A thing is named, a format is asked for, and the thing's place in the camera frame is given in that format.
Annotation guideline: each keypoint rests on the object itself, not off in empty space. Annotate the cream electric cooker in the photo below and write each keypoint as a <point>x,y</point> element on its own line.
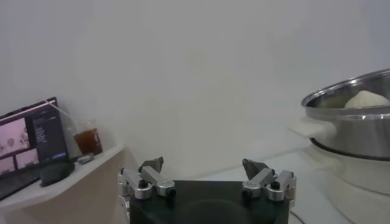
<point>359,182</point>

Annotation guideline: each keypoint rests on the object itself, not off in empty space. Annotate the black computer mouse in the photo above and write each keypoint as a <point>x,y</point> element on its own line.
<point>56,173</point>

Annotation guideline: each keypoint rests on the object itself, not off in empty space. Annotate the plastic cup brown drink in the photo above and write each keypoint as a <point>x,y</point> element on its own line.
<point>88,141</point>

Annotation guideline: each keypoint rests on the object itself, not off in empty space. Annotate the stainless steel steamer basket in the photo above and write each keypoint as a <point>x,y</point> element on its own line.
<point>350,134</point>

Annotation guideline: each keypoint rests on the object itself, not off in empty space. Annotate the white steamed baozi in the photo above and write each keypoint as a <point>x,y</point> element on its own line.
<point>365,100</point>

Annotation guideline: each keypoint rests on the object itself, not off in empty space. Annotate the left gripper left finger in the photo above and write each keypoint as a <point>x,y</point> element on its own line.
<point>155,179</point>

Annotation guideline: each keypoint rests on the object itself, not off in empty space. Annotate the white side table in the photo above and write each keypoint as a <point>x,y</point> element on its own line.
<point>91,170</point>

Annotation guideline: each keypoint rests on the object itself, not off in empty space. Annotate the black laptop pink screen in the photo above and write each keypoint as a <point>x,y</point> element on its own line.
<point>27,143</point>

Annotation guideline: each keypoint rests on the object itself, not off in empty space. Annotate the white drinking straw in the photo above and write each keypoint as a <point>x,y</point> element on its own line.
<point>59,111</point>

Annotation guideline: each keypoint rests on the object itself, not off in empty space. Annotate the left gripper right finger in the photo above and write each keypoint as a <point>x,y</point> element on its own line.
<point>262,179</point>

